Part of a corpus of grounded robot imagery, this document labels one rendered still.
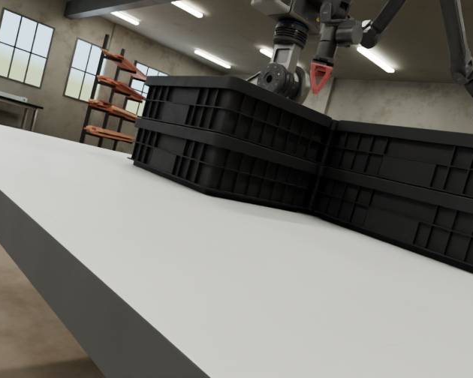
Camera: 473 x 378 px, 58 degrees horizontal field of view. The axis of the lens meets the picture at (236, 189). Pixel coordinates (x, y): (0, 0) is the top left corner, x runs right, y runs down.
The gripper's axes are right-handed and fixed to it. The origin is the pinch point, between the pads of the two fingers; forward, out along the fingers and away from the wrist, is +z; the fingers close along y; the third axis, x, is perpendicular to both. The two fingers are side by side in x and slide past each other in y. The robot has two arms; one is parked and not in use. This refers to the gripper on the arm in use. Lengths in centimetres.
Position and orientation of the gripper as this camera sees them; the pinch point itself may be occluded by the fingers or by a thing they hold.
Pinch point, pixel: (315, 89)
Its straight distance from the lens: 139.8
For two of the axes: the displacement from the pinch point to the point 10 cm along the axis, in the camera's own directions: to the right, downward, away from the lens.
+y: 1.4, -0.1, 9.9
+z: -2.6, 9.6, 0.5
